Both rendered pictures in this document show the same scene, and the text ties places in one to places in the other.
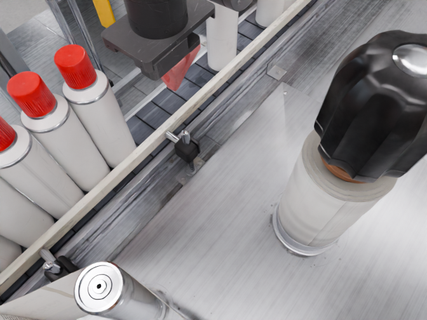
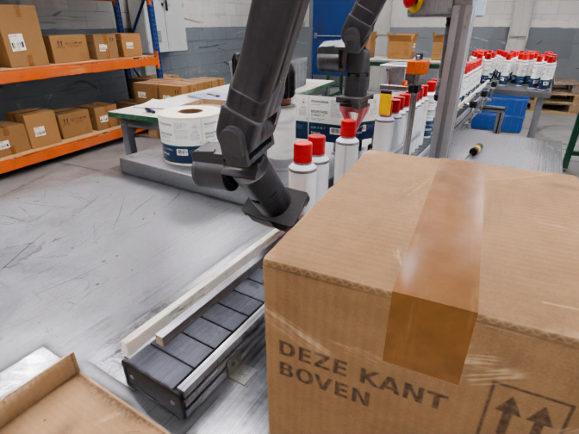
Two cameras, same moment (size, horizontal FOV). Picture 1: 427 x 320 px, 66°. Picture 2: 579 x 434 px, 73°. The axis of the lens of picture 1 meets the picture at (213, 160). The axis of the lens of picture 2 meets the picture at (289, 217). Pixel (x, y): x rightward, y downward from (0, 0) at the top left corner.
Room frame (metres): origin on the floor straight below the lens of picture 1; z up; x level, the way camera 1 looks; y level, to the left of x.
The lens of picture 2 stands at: (1.26, -0.29, 1.27)
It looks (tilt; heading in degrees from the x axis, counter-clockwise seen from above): 26 degrees down; 170
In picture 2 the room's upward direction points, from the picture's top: straight up
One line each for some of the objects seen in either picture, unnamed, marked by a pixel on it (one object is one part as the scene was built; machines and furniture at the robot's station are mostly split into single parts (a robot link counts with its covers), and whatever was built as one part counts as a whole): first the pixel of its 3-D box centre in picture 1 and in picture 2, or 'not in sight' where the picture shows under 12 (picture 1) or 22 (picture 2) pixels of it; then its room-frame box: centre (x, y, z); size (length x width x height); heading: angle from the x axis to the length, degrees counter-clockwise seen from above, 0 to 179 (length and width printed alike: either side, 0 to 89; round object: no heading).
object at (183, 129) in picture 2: not in sight; (193, 133); (-0.02, -0.38, 0.95); 0.20 x 0.20 x 0.14
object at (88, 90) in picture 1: (101, 115); (382, 139); (0.26, 0.14, 0.98); 0.05 x 0.05 x 0.20
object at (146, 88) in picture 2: not in sight; (171, 105); (-4.03, -0.89, 0.32); 1.20 x 0.83 x 0.64; 53
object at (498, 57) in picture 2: not in sight; (509, 66); (-1.51, 1.86, 0.98); 0.57 x 0.46 x 0.21; 49
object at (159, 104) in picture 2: not in sight; (160, 104); (-1.35, -0.66, 0.81); 0.38 x 0.36 x 0.02; 144
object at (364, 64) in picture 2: not in sight; (355, 61); (0.28, 0.04, 1.19); 0.07 x 0.06 x 0.07; 54
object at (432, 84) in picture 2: not in sight; (427, 110); (-0.10, 0.46, 0.98); 0.05 x 0.05 x 0.20
